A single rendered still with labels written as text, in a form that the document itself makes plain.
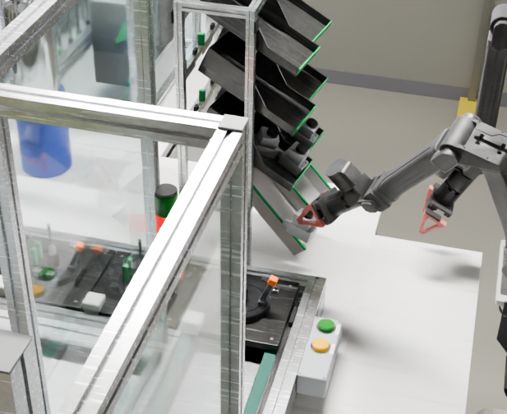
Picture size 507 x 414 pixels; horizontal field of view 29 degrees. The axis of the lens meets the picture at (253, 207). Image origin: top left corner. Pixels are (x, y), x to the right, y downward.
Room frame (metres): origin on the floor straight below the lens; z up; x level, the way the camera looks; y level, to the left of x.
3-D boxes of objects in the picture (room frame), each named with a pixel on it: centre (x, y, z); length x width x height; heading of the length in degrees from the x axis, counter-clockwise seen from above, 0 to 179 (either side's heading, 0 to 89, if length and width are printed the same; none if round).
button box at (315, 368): (1.70, -0.17, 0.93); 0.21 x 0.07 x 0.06; 166
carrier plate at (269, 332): (1.84, 0.02, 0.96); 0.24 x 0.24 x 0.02; 76
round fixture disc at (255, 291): (1.84, 0.02, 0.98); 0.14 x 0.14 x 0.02
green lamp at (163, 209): (1.68, 0.18, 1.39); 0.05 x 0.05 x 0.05
